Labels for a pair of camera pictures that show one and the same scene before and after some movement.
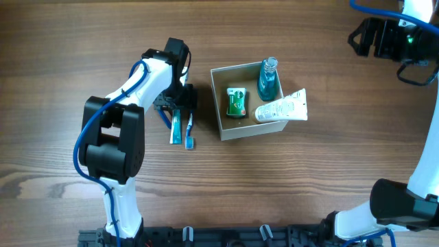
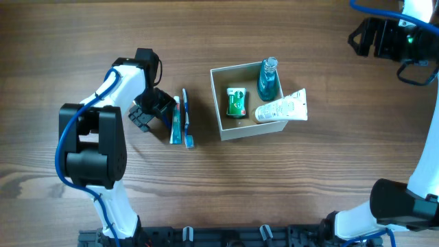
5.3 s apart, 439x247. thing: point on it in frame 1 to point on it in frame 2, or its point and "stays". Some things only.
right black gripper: x=385 y=29 stays
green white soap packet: x=236 y=101 stays
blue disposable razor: x=167 y=121 stays
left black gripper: x=189 y=100 to x=139 y=117
